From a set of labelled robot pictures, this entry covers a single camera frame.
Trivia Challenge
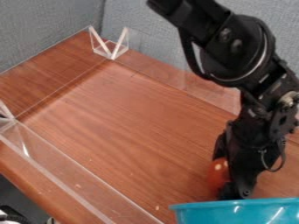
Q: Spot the clear acrylic left barrier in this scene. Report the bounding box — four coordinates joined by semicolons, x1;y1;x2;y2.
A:
0;31;106;116

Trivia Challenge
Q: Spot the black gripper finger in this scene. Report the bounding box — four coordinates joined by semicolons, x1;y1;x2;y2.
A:
213;132;230;160
218;164;261;200

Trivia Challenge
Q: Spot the clear acrylic back barrier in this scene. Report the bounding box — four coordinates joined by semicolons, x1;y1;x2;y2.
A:
89;26;241;115

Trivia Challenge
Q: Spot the blue plastic bowl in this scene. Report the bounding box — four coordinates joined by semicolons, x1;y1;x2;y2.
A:
170;198;299;224

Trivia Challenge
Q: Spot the clear acrylic front barrier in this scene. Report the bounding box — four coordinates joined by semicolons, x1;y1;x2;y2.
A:
0;101;163;224

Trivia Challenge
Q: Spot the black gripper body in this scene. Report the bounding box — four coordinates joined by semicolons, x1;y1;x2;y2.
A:
226;90;299;172

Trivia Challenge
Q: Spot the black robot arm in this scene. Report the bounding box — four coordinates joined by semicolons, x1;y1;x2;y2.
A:
147;0;299;200

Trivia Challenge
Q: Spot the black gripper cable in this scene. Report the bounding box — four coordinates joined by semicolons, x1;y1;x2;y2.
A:
258;136;287;173

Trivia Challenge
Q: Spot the brown white toy mushroom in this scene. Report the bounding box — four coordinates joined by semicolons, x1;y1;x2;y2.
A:
207;157;230;195

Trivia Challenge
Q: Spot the clear acrylic barrier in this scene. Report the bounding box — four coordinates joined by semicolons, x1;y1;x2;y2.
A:
0;101;163;224
0;31;106;116
89;26;241;115

